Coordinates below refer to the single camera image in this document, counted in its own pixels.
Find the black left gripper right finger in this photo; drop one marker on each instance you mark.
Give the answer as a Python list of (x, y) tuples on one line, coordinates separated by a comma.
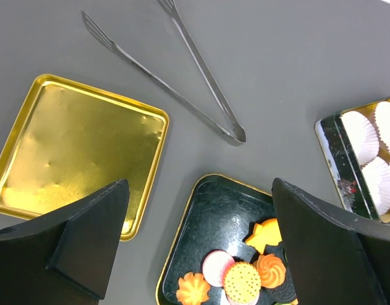
[(335, 256)]

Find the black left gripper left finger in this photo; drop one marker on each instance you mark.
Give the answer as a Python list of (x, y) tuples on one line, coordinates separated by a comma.
[(65, 256)]

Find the black sandwich cookie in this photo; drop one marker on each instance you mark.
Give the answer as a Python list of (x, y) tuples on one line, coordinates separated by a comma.
[(284, 293)]

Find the orange swirl cookie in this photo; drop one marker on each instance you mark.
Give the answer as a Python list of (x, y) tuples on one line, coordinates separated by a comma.
[(271, 269)]

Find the round dotted orange cookie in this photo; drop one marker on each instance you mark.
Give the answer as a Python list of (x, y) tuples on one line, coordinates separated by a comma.
[(242, 283)]

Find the dark square cookie tin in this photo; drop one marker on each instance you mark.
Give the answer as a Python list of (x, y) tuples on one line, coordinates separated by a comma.
[(344, 166)]

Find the metal serving tongs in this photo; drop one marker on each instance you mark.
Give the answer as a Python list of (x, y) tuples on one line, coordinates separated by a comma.
[(183, 73)]

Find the orange fish cookie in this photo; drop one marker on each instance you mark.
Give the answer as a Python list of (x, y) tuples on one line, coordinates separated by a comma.
[(266, 233)]

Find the white paper cup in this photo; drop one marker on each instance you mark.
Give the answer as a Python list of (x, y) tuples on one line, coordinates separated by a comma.
[(382, 121), (377, 177), (362, 136)]

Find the pink round cookie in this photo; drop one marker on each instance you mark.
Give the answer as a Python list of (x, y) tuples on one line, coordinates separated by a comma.
[(215, 265)]

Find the gold tin lid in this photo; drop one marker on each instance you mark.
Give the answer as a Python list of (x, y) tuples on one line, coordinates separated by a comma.
[(70, 139)]

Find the black rectangular cookie tray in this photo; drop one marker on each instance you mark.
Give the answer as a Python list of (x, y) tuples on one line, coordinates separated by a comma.
[(219, 215)]

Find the orange star flower cookie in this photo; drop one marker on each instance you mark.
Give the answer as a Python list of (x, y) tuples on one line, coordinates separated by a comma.
[(193, 289)]

